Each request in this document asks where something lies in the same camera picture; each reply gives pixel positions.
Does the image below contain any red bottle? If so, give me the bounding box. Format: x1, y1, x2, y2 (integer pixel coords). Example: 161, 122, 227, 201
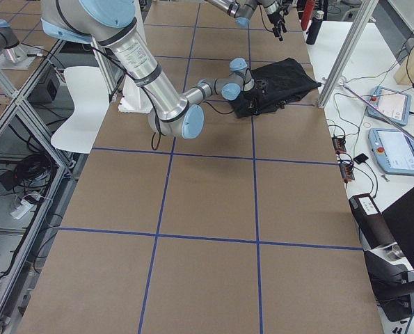
301, 0, 315, 31

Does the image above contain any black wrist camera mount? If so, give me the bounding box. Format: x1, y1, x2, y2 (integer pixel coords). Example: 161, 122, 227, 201
256, 79, 269, 96

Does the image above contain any black graphic t-shirt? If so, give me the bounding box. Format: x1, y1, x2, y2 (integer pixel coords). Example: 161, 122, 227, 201
230, 58, 321, 118

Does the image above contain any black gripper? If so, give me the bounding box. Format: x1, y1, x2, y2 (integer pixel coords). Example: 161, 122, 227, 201
244, 83, 264, 116
267, 9, 287, 41

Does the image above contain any black monitor on stand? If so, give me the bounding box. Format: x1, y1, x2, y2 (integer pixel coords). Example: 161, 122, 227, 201
364, 187, 414, 321

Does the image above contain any upper teach pendant tablet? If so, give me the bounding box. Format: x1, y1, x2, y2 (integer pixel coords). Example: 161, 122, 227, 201
366, 86, 412, 126

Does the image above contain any black water bottle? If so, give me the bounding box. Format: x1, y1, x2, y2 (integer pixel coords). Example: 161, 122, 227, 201
305, 10, 325, 45

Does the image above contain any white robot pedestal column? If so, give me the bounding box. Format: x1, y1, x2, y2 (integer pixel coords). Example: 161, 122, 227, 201
119, 1, 152, 113

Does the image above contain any black box with label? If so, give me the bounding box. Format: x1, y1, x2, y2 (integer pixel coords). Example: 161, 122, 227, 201
349, 193, 395, 248

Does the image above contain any white plastic chair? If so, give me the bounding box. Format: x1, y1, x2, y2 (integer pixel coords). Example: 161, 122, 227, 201
51, 66, 110, 154

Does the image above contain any teach pendant tablet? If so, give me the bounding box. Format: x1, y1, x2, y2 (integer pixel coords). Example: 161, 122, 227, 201
368, 128, 414, 176
366, 86, 412, 126

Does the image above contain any aluminium frame post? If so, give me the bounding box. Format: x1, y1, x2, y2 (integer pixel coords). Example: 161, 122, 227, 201
317, 0, 379, 109

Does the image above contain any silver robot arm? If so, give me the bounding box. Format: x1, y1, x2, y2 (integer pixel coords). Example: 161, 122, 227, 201
206, 0, 289, 41
41, 1, 256, 139

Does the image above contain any lower teach pendant tablet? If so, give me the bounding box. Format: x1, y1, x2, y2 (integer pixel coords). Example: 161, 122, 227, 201
368, 128, 414, 176

